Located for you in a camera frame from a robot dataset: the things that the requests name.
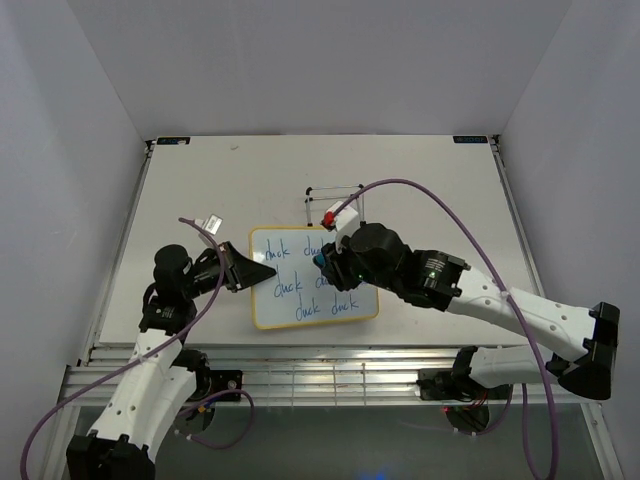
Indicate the aluminium rail frame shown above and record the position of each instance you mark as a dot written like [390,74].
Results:
[433,192]

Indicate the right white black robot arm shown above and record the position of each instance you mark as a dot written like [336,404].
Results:
[574,347]

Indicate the black wire whiteboard stand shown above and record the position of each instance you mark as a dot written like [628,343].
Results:
[316,197]

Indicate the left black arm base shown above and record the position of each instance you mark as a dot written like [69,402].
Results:
[213,382]

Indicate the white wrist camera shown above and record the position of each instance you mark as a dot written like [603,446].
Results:
[343,224]
[211,224]

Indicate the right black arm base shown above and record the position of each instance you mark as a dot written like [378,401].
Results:
[470,414]

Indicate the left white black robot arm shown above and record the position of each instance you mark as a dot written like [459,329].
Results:
[166,380]

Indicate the right blue table label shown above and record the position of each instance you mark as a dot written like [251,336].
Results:
[470,139]

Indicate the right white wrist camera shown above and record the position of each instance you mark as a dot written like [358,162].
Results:
[343,224]

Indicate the blue table label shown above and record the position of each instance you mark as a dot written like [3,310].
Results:
[470,139]
[173,141]

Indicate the blue bone-shaped eraser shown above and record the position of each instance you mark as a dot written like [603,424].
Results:
[319,260]

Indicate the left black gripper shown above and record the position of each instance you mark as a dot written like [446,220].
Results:
[243,271]

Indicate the yellow framed whiteboard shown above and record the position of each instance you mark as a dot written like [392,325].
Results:
[298,295]

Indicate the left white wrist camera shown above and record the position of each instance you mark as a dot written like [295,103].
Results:
[211,224]

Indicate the left blue table label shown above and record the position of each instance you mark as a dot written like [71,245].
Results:
[173,141]

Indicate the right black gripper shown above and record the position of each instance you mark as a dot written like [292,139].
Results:
[335,268]

